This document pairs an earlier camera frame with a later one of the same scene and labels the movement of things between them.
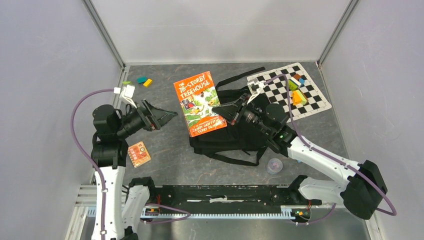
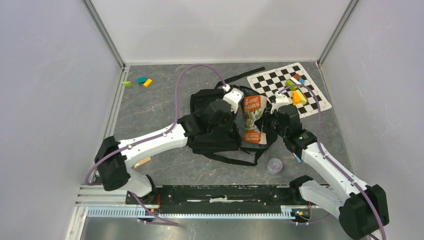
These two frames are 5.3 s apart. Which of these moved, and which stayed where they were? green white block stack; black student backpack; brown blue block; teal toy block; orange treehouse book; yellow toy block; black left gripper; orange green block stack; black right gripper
Moved: orange treehouse book; black left gripper; black right gripper
Stayed: brown blue block; black student backpack; green white block stack; orange green block stack; yellow toy block; teal toy block
